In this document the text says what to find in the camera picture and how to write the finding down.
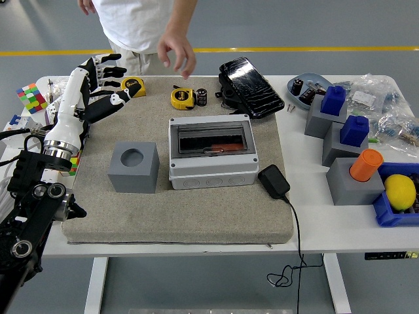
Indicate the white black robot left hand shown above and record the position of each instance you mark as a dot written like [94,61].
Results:
[67,121]

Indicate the yellow lemon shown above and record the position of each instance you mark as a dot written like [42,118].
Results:
[400,192]

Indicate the grey electrical box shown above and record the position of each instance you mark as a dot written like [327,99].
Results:
[212,178]

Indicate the blue-grey dish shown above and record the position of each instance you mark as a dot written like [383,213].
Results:
[314,78]

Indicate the grey block with round hole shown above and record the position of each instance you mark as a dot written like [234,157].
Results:
[134,180]

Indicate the person's left hand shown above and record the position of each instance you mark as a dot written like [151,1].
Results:
[180,45]

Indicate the person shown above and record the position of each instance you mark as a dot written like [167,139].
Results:
[131,23]

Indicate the colourful puzzle cube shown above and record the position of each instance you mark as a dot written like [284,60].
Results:
[75,165]
[31,98]

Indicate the white circuit breaker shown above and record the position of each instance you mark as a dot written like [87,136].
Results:
[19,122]

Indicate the pen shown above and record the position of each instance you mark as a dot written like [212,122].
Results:
[50,91]

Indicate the clear bag of parts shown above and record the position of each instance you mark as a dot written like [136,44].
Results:
[370,95]
[397,127]
[60,86]

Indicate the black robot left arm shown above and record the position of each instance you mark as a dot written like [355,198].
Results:
[29,202]

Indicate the black power adapter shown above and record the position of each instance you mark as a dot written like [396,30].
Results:
[273,181]

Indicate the white purple paper card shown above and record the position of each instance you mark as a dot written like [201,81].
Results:
[52,109]

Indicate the black table control panel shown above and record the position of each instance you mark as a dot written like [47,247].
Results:
[389,255]

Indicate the blue plastic bin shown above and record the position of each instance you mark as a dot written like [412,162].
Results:
[386,212]

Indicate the small dark metal component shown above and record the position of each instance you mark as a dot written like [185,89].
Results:
[317,87]

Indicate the blue square block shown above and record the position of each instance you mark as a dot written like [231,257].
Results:
[333,101]
[353,132]

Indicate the black cylindrical capacitor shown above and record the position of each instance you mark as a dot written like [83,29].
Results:
[201,97]
[306,95]
[297,86]

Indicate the small green part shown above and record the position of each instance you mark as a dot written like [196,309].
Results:
[373,140]

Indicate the grey-brown mat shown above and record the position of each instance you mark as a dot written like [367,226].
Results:
[196,216]

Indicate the white table leg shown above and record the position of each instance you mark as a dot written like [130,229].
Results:
[96,284]
[337,284]

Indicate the round yellow tape measure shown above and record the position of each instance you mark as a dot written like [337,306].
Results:
[181,98]

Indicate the person's right hand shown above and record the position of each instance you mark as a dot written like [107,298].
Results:
[86,6]

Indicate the person's left forearm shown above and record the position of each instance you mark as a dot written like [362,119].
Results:
[181,16]

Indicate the grey holder block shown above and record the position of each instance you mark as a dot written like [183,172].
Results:
[334,150]
[316,124]
[347,189]

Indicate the square yellow tape measure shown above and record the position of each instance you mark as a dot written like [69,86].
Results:
[138,85]

